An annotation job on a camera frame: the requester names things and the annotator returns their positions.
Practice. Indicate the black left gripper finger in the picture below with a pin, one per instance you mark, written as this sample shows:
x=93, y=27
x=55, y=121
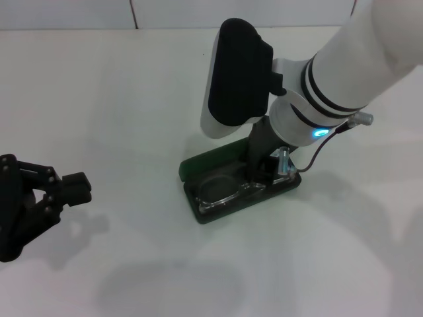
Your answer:
x=49, y=216
x=41, y=176

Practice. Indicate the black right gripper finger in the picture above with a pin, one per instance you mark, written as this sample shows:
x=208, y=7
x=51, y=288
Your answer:
x=272, y=168
x=253, y=171

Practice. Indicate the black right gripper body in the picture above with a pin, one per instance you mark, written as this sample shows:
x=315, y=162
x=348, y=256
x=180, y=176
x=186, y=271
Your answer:
x=259, y=145

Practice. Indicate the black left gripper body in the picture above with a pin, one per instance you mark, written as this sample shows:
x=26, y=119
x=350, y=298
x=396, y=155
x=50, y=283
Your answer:
x=10, y=208

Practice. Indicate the green glasses case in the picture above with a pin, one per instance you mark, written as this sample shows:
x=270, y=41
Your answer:
x=205, y=158

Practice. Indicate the clear white glasses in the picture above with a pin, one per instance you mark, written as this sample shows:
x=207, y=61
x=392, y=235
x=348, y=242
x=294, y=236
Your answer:
x=211, y=204

